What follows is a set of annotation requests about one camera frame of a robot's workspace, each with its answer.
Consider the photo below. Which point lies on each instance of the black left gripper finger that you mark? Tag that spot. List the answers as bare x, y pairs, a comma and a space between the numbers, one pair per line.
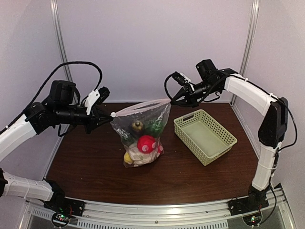
103, 120
104, 114

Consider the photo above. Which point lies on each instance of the aluminium left corner post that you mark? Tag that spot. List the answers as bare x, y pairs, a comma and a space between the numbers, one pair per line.
58, 31

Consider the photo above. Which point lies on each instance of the white toy cauliflower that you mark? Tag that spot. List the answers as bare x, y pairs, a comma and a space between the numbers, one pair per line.
138, 158

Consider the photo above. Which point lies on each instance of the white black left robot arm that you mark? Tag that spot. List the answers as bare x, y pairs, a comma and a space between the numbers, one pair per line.
26, 145

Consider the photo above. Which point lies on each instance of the right circuit board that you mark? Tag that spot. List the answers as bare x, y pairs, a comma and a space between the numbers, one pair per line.
252, 220

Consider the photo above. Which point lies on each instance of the green toy pepper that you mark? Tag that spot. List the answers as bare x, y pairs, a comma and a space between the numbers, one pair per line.
154, 128

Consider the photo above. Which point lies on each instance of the pale green perforated basket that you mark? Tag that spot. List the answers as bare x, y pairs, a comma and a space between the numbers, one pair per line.
207, 139

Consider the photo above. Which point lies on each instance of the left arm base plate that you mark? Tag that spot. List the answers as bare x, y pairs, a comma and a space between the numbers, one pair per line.
66, 206

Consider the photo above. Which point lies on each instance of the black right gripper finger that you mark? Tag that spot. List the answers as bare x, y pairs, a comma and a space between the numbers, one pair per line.
181, 103
183, 95

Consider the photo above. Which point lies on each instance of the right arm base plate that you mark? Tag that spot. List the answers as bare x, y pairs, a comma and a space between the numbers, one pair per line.
245, 205

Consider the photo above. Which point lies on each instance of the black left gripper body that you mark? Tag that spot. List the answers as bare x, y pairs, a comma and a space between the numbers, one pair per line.
64, 113

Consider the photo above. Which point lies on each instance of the left circuit board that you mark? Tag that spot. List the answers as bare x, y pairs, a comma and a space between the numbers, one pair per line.
60, 220

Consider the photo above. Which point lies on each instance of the dark green toy cucumber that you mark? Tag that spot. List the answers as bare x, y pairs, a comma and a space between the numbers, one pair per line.
126, 138

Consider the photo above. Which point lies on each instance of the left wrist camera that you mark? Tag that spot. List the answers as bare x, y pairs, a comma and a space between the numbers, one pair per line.
96, 97

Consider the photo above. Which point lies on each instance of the clear zip top bag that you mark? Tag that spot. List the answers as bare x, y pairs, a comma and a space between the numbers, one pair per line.
150, 110

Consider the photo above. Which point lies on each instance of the aluminium corner post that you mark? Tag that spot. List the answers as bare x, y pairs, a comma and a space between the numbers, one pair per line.
58, 31
250, 35

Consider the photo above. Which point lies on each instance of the aluminium front rail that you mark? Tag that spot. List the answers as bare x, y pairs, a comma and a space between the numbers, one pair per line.
208, 215

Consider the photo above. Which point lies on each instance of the red toy tomato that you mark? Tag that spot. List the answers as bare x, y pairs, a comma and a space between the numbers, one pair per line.
146, 144
160, 149

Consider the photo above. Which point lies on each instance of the yellow toy pepper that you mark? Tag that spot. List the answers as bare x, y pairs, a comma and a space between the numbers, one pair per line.
127, 159

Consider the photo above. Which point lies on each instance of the aluminium right corner post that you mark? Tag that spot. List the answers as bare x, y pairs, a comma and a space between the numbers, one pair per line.
250, 35

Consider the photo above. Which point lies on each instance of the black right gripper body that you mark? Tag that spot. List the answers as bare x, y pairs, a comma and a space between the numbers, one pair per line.
210, 88

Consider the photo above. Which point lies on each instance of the circuit board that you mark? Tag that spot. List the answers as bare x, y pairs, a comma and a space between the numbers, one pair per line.
252, 220
60, 220

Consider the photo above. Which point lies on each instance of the purple toy eggplant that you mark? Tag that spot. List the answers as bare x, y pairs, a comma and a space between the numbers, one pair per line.
137, 129

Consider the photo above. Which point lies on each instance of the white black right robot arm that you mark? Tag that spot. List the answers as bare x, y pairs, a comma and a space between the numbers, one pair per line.
274, 110

